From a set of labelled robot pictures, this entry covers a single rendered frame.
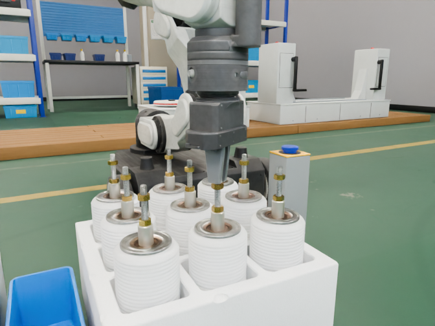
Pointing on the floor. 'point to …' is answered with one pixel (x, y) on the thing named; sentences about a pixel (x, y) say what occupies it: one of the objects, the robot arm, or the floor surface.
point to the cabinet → (156, 77)
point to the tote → (164, 93)
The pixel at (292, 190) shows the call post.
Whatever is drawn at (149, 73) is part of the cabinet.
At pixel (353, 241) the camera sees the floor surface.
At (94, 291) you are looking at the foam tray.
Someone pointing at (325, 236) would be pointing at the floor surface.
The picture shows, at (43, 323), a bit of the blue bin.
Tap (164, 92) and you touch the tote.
